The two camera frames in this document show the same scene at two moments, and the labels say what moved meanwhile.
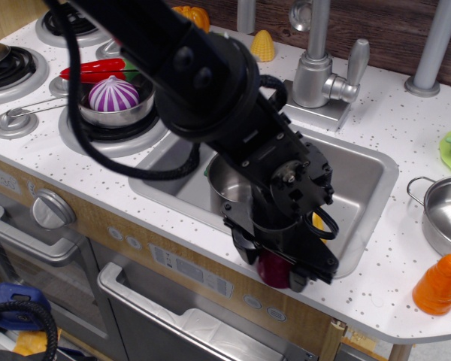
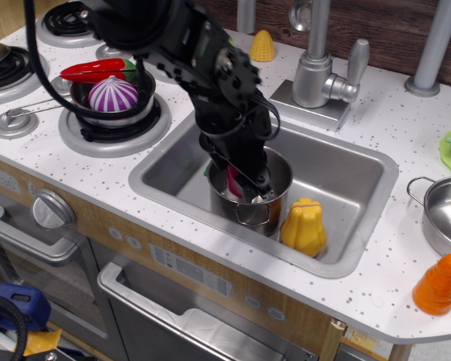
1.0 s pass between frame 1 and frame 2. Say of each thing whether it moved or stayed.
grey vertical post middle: stayed
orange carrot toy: stayed
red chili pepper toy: stayed
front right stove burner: stayed
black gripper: moved
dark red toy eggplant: moved
